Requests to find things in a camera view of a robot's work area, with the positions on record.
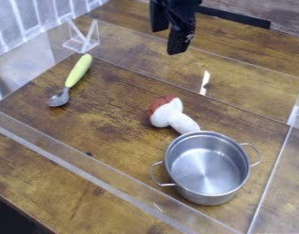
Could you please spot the yellow handled metal spoon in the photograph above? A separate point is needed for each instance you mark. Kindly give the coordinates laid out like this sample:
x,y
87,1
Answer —
x,y
77,71

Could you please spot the clear acrylic triangle stand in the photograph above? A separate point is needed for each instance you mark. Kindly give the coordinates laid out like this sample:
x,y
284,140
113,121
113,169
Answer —
x,y
81,42

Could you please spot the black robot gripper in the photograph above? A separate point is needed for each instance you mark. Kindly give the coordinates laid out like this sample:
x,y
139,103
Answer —
x,y
176,13

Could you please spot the white plush mushroom red cap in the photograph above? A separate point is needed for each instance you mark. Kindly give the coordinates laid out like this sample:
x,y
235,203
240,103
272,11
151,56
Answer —
x,y
165,113

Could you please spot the black strip on table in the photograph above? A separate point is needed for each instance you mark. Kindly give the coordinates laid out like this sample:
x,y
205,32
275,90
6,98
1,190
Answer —
x,y
247,20

